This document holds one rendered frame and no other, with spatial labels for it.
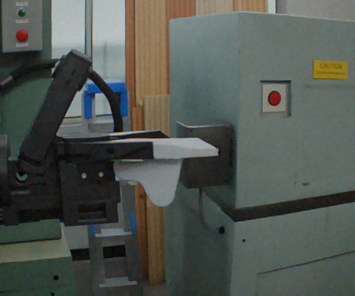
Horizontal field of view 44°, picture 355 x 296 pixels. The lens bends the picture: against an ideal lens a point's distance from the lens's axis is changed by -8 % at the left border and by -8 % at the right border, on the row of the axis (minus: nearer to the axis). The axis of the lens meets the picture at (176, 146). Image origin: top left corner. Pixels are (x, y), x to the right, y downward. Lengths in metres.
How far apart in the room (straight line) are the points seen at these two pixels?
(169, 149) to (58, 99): 0.11
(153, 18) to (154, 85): 0.37
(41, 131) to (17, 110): 0.78
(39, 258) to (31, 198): 0.78
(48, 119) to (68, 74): 0.05
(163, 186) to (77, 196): 0.08
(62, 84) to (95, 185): 0.10
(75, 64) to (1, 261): 0.85
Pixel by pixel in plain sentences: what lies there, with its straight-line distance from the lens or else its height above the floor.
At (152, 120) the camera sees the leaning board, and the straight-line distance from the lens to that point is 2.44.
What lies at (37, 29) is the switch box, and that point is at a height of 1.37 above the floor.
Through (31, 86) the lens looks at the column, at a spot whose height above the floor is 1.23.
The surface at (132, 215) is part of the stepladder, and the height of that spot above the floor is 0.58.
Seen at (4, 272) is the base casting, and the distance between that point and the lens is 1.23.
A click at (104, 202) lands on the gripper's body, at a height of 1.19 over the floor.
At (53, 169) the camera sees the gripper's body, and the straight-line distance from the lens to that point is 0.45.
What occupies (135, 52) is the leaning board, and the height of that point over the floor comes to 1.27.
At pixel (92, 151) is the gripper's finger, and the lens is 0.41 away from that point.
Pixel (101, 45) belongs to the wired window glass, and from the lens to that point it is 2.72.
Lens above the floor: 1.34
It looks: 13 degrees down
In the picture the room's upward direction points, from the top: straight up
